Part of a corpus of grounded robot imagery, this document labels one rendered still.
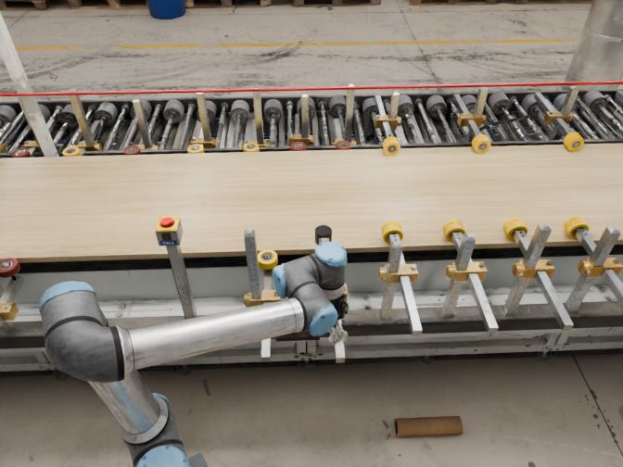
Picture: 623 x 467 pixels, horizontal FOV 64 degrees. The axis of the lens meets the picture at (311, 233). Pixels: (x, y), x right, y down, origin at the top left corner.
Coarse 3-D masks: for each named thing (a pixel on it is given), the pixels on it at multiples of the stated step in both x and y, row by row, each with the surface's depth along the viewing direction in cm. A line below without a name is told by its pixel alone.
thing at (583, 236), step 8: (576, 232) 198; (584, 232) 196; (584, 240) 193; (592, 240) 192; (592, 248) 189; (608, 272) 180; (608, 280) 179; (616, 280) 177; (616, 288) 175; (616, 296) 175
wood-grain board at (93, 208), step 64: (0, 192) 225; (64, 192) 225; (128, 192) 225; (192, 192) 225; (256, 192) 225; (320, 192) 225; (384, 192) 225; (448, 192) 225; (512, 192) 225; (576, 192) 225; (0, 256) 194; (64, 256) 194; (128, 256) 196; (192, 256) 197
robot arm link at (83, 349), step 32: (320, 288) 133; (192, 320) 113; (224, 320) 115; (256, 320) 118; (288, 320) 122; (320, 320) 125; (64, 352) 99; (96, 352) 99; (128, 352) 102; (160, 352) 107; (192, 352) 111
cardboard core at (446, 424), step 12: (396, 420) 232; (408, 420) 231; (420, 420) 231; (432, 420) 231; (444, 420) 231; (456, 420) 231; (396, 432) 234; (408, 432) 228; (420, 432) 229; (432, 432) 229; (444, 432) 229; (456, 432) 230
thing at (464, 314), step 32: (128, 320) 196; (160, 320) 196; (352, 320) 196; (384, 320) 196; (448, 320) 196; (480, 320) 196; (512, 320) 197; (544, 320) 198; (576, 320) 199; (608, 320) 200
